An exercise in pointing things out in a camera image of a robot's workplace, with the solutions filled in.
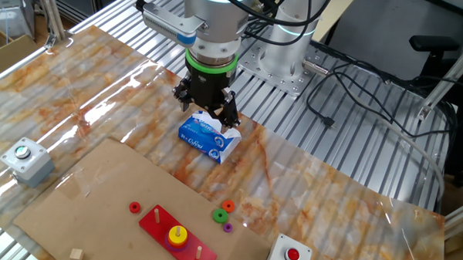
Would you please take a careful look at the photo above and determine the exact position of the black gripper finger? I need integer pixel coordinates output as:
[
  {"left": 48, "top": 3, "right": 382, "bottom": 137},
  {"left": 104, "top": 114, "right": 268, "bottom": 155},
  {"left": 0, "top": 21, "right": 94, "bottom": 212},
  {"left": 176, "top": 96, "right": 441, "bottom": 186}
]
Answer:
[
  {"left": 172, "top": 76, "right": 198, "bottom": 113},
  {"left": 211, "top": 89, "right": 242, "bottom": 135}
]

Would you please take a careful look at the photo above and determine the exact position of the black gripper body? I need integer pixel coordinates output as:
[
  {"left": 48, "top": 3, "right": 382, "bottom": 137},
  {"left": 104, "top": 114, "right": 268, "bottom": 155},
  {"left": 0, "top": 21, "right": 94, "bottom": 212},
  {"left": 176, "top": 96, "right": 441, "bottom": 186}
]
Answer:
[{"left": 184, "top": 62, "right": 237, "bottom": 113}]

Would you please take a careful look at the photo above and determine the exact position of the yellow Hanoi ring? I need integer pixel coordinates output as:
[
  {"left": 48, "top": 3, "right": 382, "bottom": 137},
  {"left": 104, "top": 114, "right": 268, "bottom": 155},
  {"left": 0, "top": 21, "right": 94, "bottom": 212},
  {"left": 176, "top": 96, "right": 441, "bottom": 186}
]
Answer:
[{"left": 167, "top": 225, "right": 189, "bottom": 245}]

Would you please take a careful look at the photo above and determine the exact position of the red Hanoi base with pegs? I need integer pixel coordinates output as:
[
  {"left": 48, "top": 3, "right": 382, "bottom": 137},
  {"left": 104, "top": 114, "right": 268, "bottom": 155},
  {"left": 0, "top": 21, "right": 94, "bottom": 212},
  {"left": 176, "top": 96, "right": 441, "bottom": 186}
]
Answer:
[{"left": 137, "top": 203, "right": 220, "bottom": 260}]

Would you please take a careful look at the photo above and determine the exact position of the blue white tissue pack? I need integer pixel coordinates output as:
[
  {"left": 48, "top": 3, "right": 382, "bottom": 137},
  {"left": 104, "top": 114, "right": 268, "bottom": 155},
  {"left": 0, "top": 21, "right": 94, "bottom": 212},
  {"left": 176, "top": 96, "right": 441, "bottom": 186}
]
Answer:
[{"left": 176, "top": 109, "right": 243, "bottom": 165}]

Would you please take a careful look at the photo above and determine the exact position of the marble pattern plastic mat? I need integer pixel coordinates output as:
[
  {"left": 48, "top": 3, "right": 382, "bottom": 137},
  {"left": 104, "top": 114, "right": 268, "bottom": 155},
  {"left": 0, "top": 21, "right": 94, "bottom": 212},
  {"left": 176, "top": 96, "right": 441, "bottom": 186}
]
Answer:
[{"left": 0, "top": 21, "right": 453, "bottom": 260}]

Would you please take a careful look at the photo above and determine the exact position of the brown cardboard sheet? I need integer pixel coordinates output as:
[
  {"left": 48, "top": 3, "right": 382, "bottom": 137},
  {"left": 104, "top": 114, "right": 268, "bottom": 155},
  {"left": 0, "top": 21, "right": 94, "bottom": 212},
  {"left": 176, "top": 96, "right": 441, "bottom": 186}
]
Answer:
[{"left": 12, "top": 134, "right": 276, "bottom": 260}]

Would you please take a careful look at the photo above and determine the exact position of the grey box red button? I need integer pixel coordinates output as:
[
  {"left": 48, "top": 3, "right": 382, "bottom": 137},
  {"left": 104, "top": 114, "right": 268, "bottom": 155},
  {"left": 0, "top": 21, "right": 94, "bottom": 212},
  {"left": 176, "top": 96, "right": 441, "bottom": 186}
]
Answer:
[{"left": 263, "top": 232, "right": 313, "bottom": 260}]

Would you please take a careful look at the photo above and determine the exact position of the grey box green button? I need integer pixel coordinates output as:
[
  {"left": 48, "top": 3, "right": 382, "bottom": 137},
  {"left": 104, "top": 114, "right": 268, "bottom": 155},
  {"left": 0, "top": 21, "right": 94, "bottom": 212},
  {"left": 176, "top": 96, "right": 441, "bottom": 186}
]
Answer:
[{"left": 0, "top": 136, "right": 56, "bottom": 190}]

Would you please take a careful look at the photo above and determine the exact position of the brown cardboard box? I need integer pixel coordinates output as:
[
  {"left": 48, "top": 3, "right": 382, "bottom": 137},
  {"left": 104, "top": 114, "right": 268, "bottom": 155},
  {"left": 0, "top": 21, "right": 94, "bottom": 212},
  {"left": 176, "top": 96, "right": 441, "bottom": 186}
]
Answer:
[{"left": 0, "top": 23, "right": 39, "bottom": 84}]

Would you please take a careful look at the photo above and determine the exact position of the grey metal cabinet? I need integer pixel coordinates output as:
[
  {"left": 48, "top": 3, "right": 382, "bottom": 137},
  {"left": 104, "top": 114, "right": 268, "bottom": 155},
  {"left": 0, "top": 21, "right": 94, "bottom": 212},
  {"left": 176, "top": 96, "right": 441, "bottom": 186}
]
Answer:
[{"left": 0, "top": 0, "right": 36, "bottom": 41}]

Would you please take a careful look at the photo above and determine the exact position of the black office chair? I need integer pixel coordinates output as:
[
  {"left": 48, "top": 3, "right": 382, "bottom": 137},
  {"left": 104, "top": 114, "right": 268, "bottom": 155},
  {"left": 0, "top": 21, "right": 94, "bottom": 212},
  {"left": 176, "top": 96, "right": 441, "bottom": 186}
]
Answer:
[{"left": 404, "top": 33, "right": 463, "bottom": 189}]

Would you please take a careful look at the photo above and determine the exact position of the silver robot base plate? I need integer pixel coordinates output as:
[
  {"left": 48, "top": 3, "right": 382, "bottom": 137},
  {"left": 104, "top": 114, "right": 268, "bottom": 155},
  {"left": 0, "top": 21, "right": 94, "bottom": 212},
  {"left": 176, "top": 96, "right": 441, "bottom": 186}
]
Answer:
[{"left": 237, "top": 37, "right": 328, "bottom": 99}]

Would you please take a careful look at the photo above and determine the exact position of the silver wrist camera blue tip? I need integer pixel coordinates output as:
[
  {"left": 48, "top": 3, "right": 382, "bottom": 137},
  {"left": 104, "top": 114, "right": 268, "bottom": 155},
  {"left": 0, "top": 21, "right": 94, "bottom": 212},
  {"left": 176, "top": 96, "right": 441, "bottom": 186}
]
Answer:
[{"left": 140, "top": 2, "right": 206, "bottom": 49}]

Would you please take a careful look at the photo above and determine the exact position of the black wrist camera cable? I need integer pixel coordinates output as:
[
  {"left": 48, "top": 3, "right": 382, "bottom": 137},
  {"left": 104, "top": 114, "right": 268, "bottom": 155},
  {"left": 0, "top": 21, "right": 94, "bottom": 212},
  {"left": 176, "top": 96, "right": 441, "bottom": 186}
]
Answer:
[{"left": 132, "top": 0, "right": 332, "bottom": 49}]

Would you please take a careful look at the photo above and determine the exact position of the black cable with plug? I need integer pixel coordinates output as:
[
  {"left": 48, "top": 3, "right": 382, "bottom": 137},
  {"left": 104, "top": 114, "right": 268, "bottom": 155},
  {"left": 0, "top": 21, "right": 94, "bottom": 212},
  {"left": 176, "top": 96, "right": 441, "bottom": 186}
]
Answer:
[{"left": 303, "top": 57, "right": 463, "bottom": 140}]

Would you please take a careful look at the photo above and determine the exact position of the green Hanoi ring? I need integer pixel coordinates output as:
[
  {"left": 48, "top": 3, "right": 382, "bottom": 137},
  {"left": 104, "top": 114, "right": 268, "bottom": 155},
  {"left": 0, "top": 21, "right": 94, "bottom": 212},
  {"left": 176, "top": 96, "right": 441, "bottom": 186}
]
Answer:
[{"left": 211, "top": 208, "right": 229, "bottom": 225}]

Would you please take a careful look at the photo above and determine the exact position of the red-orange stacked Hanoi ring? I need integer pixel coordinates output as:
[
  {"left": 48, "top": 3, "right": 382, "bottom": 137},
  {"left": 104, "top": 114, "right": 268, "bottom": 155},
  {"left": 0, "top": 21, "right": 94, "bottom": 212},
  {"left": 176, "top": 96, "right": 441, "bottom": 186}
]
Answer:
[{"left": 167, "top": 235, "right": 189, "bottom": 250}]

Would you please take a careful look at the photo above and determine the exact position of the large purple Hanoi ring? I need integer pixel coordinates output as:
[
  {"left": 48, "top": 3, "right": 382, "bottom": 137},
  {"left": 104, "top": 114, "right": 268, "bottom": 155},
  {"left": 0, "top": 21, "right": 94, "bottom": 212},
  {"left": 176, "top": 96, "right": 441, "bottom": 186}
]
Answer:
[{"left": 164, "top": 235, "right": 191, "bottom": 254}]

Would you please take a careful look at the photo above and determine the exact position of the aluminium frame post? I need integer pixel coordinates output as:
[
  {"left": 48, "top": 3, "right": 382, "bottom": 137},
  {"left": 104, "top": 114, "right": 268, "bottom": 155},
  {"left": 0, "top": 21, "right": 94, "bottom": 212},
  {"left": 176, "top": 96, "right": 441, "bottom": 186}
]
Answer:
[
  {"left": 417, "top": 28, "right": 463, "bottom": 123},
  {"left": 32, "top": 0, "right": 69, "bottom": 42}
]

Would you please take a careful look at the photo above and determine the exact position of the aluminium frame rail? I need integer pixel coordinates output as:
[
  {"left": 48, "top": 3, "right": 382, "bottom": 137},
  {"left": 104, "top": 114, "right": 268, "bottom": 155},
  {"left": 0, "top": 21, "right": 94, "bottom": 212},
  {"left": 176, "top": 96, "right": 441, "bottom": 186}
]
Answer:
[
  {"left": 0, "top": 31, "right": 59, "bottom": 93},
  {"left": 443, "top": 206, "right": 463, "bottom": 241}
]

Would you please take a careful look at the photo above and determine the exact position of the grey cable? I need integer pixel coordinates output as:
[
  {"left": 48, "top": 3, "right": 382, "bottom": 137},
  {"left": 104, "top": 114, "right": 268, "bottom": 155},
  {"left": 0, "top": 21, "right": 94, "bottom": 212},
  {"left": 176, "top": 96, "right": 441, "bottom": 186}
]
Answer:
[{"left": 329, "top": 83, "right": 449, "bottom": 201}]

